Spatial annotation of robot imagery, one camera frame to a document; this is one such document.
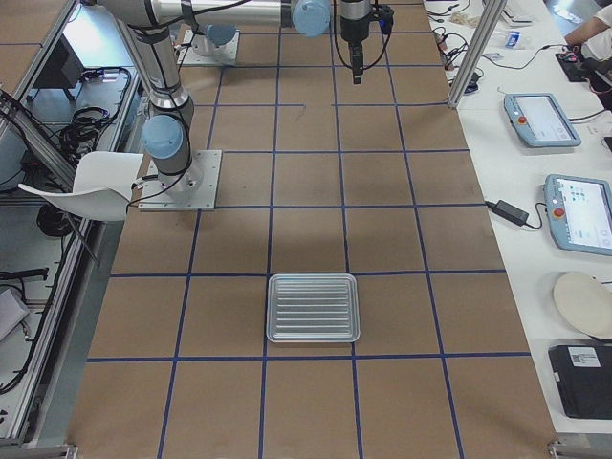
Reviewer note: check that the far blue teach pendant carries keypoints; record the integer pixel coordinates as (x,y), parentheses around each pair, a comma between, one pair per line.
(539,121)

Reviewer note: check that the black power adapter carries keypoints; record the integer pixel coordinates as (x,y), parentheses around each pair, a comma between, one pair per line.
(508,212)

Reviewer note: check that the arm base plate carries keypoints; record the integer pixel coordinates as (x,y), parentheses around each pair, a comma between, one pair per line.
(197,189)
(200,51)

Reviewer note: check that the white plastic chair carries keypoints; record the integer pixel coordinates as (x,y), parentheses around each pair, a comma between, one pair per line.
(101,189)

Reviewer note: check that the near blue teach pendant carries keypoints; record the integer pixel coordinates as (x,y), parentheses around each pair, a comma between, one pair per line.
(579,213)

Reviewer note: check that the aluminium frame post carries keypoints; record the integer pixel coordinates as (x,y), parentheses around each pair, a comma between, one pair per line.
(479,40)

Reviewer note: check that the black laptop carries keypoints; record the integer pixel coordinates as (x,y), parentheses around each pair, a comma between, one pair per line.
(583,377)

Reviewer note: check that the blue teach pendant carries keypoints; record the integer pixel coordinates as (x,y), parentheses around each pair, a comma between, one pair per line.
(579,213)
(539,121)

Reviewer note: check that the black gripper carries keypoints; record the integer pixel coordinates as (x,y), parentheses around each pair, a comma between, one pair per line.
(352,24)

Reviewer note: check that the white plate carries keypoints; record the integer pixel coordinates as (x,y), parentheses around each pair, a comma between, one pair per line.
(584,303)

